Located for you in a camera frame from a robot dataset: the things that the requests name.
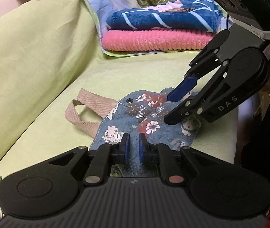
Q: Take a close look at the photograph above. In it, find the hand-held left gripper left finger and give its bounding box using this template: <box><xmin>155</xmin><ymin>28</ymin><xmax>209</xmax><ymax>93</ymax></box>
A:
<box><xmin>48</xmin><ymin>133</ymin><xmax>130</xmax><ymax>185</ymax></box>

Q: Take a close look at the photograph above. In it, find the pink ribbed blanket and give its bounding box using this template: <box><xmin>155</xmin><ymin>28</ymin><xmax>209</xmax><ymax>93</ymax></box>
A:
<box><xmin>102</xmin><ymin>28</ymin><xmax>218</xmax><ymax>52</ymax></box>

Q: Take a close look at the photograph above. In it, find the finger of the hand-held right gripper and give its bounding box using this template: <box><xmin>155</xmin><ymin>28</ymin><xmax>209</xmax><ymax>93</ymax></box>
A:
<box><xmin>167</xmin><ymin>30</ymin><xmax>231</xmax><ymax>102</ymax></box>
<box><xmin>165</xmin><ymin>63</ymin><xmax>229</xmax><ymax>124</ymax></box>

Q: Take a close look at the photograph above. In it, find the blue striped plush blanket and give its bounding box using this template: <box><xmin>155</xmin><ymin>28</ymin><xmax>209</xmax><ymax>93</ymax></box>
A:
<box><xmin>106</xmin><ymin>0</ymin><xmax>233</xmax><ymax>32</ymax></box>

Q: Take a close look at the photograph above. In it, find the light green sofa cover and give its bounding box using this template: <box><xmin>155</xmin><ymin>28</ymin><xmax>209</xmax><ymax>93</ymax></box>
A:
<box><xmin>0</xmin><ymin>0</ymin><xmax>240</xmax><ymax>190</ymax></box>

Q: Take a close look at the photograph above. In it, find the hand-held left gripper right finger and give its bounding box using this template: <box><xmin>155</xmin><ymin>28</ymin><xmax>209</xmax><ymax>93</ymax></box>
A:
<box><xmin>138</xmin><ymin>133</ymin><xmax>221</xmax><ymax>186</ymax></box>

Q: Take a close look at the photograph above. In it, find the blue floral shopping bag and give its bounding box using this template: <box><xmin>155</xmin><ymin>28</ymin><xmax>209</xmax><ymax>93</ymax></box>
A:
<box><xmin>65</xmin><ymin>88</ymin><xmax>200</xmax><ymax>178</ymax></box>

